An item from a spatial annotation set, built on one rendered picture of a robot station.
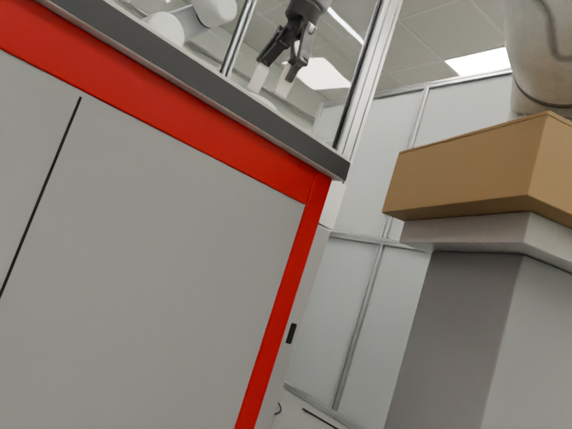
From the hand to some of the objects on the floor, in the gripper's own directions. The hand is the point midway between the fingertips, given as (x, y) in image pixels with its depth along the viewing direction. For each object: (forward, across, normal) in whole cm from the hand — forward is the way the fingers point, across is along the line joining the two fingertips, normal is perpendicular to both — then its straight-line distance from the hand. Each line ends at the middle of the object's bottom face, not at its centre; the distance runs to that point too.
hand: (266, 89), depth 106 cm
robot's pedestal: (+83, -74, -26) cm, 114 cm away
